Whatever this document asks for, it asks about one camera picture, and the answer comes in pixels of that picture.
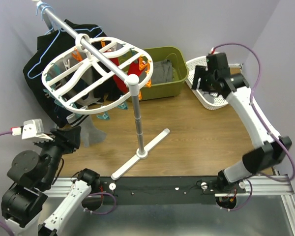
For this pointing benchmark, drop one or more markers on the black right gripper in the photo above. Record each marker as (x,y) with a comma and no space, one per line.
(201,72)

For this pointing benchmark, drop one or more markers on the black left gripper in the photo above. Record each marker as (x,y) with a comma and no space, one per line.
(69,139)

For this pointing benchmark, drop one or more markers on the grey striped sock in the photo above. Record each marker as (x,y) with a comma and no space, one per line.
(89,133)

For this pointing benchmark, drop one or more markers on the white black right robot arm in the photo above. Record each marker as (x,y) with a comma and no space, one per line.
(269,146)

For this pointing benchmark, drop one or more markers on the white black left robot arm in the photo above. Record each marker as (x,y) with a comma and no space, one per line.
(33,174)

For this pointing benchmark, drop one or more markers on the white round clip hanger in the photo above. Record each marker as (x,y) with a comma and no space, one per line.
(80,73)

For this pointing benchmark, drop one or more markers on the white perforated plastic basket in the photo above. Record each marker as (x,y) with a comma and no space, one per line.
(191,64)

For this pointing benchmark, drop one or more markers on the teal clothes clip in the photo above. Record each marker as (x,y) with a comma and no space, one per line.
(104,116)

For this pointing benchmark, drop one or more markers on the olive green plastic bin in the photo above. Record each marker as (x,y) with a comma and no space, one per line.
(173,88)

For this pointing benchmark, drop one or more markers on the grey cloth in bin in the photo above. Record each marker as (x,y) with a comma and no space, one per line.
(162,72)

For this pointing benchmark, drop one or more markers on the orange clothes clip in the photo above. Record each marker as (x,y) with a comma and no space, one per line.
(142,64)
(149,84)
(147,66)

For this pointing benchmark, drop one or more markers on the black hanging garment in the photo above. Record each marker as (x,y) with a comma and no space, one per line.
(57,113)

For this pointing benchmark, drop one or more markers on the silver white clothes rack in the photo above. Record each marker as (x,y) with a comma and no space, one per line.
(109,56)

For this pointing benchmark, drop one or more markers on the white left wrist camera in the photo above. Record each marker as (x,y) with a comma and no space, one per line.
(31,130)

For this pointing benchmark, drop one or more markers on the light blue wire hanger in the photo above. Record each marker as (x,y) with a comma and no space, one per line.
(54,43)

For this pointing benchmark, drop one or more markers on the aluminium frame rail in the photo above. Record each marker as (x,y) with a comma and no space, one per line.
(261,186)

